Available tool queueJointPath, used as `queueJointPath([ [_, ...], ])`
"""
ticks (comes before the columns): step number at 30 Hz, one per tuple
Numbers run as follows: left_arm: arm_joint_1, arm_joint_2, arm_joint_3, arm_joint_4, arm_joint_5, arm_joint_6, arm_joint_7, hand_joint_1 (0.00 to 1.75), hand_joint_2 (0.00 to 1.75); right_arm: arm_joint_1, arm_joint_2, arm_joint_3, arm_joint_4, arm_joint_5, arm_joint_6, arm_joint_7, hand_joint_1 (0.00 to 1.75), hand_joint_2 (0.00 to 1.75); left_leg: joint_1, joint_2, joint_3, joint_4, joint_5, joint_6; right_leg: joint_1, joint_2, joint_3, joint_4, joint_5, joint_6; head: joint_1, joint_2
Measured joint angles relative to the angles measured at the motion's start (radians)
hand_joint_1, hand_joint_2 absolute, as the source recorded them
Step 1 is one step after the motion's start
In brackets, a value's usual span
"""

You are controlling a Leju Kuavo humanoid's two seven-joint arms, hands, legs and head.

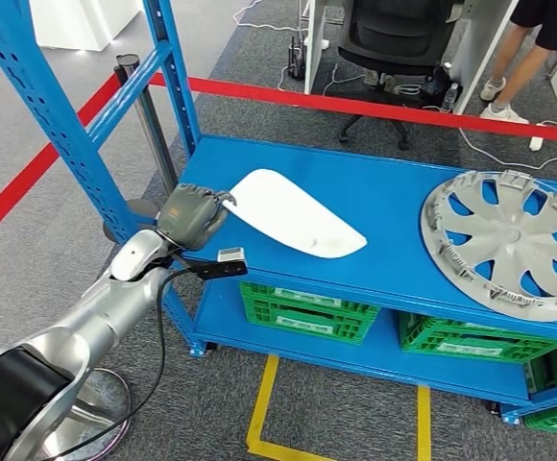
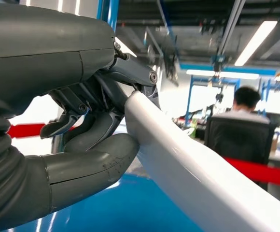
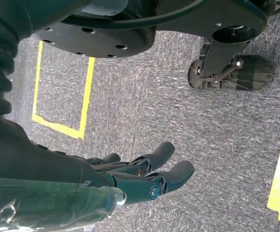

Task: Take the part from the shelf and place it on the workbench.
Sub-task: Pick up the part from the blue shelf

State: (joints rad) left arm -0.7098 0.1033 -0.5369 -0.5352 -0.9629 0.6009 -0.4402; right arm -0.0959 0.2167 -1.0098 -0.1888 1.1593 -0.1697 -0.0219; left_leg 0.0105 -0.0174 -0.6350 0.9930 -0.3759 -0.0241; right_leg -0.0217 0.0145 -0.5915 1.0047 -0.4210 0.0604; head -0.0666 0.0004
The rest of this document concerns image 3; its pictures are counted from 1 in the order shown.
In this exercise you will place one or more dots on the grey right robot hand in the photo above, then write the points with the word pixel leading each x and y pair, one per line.
pixel 45 179

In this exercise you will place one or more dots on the yellow floor tape square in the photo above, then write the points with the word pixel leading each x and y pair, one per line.
pixel 84 105

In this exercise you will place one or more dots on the black robot torso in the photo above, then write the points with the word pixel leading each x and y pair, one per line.
pixel 106 35

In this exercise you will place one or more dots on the black robot foot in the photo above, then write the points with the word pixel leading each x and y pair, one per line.
pixel 253 73

